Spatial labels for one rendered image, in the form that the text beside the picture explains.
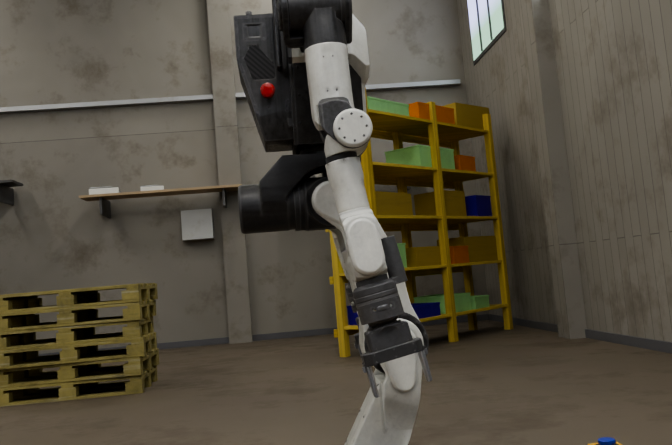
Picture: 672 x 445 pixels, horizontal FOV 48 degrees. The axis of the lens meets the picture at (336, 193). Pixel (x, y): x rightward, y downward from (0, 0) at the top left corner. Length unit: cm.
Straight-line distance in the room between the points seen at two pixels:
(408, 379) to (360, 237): 38
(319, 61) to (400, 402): 75
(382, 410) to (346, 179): 54
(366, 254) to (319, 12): 50
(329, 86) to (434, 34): 951
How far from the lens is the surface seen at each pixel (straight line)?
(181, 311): 1030
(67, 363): 623
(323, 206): 166
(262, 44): 172
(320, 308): 1024
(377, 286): 146
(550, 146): 754
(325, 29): 156
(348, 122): 148
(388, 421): 172
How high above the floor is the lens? 77
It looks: 6 degrees up
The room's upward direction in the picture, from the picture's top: 5 degrees counter-clockwise
